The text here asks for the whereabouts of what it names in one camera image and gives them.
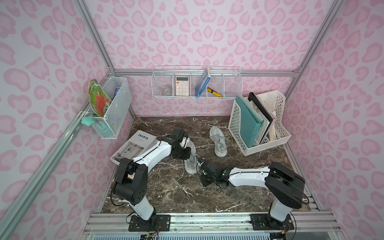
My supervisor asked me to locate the grey knit sneaker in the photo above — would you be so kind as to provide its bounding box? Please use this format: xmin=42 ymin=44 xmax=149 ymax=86
xmin=210 ymin=126 xmax=228 ymax=158
xmin=184 ymin=141 xmax=198 ymax=175

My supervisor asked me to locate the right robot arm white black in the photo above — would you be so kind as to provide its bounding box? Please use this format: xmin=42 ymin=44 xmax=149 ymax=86
xmin=197 ymin=158 xmax=306 ymax=223

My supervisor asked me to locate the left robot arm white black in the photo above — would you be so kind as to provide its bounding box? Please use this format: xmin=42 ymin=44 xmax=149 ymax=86
xmin=111 ymin=128 xmax=192 ymax=221

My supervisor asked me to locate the white hardcover book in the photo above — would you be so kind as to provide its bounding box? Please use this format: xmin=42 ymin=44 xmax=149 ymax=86
xmin=110 ymin=130 xmax=157 ymax=166

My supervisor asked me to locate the clear glass bowl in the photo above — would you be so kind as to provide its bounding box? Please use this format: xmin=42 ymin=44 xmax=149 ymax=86
xmin=161 ymin=86 xmax=173 ymax=97

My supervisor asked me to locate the white pink calculator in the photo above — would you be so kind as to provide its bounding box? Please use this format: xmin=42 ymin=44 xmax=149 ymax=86
xmin=175 ymin=76 xmax=190 ymax=97

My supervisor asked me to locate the teal folder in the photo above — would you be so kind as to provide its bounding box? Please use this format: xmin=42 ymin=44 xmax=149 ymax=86
xmin=236 ymin=95 xmax=264 ymax=148

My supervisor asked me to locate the yellow black utility knife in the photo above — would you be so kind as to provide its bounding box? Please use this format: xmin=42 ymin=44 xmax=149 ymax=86
xmin=207 ymin=88 xmax=222 ymax=98

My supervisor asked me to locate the blue book in shelf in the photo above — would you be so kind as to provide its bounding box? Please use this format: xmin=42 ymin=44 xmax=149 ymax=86
xmin=195 ymin=67 xmax=211 ymax=99

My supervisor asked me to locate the black clipboard folder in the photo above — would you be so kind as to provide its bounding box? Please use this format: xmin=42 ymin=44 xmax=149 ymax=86
xmin=248 ymin=93 xmax=276 ymax=145

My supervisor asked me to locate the mint green hook clip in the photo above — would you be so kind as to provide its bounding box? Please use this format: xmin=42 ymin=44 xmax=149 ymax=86
xmin=81 ymin=116 xmax=95 ymax=127

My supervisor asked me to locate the green red snack bag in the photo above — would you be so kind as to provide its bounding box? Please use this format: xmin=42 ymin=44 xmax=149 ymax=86
xmin=88 ymin=79 xmax=112 ymax=118

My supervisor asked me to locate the white plastic file organizer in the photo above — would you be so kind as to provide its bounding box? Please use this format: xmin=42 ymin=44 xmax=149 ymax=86
xmin=228 ymin=90 xmax=291 ymax=156

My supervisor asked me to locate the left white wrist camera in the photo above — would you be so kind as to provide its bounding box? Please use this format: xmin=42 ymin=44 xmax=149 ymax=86
xmin=180 ymin=137 xmax=190 ymax=149

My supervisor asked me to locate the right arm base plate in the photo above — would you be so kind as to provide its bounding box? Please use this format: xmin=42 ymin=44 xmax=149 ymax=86
xmin=250 ymin=214 xmax=295 ymax=231

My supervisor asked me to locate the white wire wall shelf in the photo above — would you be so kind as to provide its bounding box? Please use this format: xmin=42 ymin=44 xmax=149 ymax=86
xmin=151 ymin=65 xmax=243 ymax=100

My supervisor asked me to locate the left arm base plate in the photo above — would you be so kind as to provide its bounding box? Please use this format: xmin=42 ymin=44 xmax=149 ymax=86
xmin=126 ymin=215 xmax=171 ymax=232

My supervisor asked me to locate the white wire side basket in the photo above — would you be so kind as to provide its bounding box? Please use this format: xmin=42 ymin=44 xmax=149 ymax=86
xmin=90 ymin=77 xmax=133 ymax=140

